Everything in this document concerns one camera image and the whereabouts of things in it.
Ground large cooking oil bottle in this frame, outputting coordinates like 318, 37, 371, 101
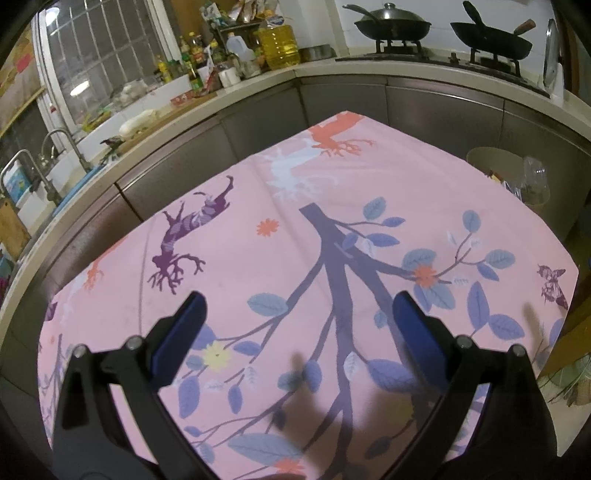
256, 14, 301, 70

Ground group of condiment bottles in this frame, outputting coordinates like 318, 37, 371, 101
154, 0, 259, 90

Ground beige trash bin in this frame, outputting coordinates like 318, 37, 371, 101
466, 147, 552, 206

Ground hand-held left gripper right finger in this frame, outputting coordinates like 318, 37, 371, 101
392, 292, 561, 480

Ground pink floral tablecloth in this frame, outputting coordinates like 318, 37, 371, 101
37, 111, 580, 480

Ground gas stove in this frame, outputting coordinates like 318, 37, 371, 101
335, 39, 552, 97

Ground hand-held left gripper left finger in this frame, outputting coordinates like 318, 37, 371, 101
53, 291, 218, 480

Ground wall poster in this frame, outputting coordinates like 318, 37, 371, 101
0, 28, 47, 134

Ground wok with lid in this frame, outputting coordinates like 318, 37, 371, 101
342, 2, 432, 42

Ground kitchen counter with steel cabinets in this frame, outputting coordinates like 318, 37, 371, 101
0, 55, 591, 352

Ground glass pot lid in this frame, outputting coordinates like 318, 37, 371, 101
542, 18, 561, 93

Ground window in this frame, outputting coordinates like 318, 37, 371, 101
32, 0, 171, 134

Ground steel bowl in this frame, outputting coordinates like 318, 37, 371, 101
300, 45, 337, 62

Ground white radish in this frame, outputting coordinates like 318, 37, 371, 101
119, 109, 158, 137

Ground white jug with blue label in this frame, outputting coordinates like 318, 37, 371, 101
2, 161, 33, 204

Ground black frying pan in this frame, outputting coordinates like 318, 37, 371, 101
450, 0, 537, 61

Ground flat wooden chopping board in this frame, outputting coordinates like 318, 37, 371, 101
99, 90, 218, 153

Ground steel faucet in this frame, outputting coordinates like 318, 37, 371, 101
0, 148, 61, 206
41, 128, 93, 174

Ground upright wooden cutting board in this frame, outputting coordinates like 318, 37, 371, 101
0, 196, 31, 259

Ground white plastic jug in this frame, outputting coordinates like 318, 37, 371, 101
225, 32, 257, 65

